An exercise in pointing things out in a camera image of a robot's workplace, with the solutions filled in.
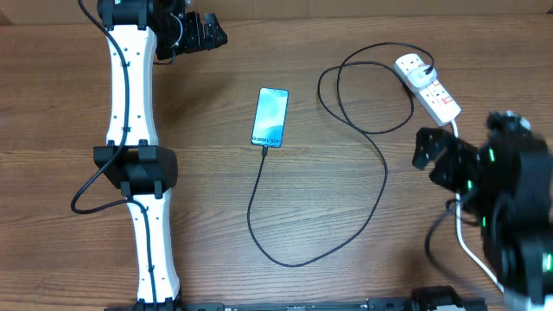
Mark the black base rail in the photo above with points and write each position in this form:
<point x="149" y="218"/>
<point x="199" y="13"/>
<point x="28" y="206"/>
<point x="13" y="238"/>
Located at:
<point x="435" y="298"/>

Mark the white power strip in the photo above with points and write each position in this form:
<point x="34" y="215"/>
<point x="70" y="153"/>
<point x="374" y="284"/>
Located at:
<point x="435" y="99"/>

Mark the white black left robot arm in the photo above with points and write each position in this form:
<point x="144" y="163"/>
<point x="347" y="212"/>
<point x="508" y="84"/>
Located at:
<point x="142" y="34"/>

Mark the Samsung Galaxy smartphone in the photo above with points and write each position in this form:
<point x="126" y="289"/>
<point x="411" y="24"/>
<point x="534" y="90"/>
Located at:
<point x="269" y="120"/>

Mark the white charger plug adapter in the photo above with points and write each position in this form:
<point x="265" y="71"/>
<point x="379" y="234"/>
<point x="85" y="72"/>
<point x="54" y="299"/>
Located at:
<point x="421" y="77"/>

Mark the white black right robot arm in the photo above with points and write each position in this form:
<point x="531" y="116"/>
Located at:
<point x="505" y="184"/>

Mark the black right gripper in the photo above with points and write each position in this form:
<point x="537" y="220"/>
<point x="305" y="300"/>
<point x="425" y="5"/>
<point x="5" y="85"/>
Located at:
<point x="457" y="155"/>

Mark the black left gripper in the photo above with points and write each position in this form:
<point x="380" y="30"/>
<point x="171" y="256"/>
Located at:
<point x="195" y="41"/>

